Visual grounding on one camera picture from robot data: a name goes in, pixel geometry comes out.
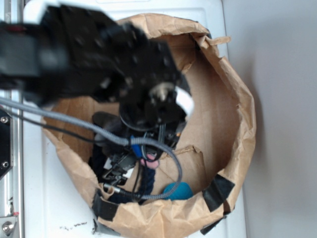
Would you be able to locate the dark blue rope toy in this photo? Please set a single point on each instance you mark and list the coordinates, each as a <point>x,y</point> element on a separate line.
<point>145,174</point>

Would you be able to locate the brown paper-lined bin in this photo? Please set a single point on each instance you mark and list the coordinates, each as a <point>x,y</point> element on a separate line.
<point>215,149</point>

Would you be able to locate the metal rail frame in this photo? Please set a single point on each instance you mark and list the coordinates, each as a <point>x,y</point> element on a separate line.
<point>11,179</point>

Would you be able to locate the black mounting plate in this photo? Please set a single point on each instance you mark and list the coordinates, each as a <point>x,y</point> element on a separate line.
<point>5,142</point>

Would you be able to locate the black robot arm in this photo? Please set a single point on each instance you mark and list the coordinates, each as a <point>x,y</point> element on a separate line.
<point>74,52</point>

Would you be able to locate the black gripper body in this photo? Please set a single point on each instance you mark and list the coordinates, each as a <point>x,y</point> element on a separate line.
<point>162,117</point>

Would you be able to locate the teal yarn ball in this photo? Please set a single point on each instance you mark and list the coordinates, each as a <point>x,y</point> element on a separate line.
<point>183,192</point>

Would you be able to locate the white plastic tray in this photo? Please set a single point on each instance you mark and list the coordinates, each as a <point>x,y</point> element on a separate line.
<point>52,206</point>

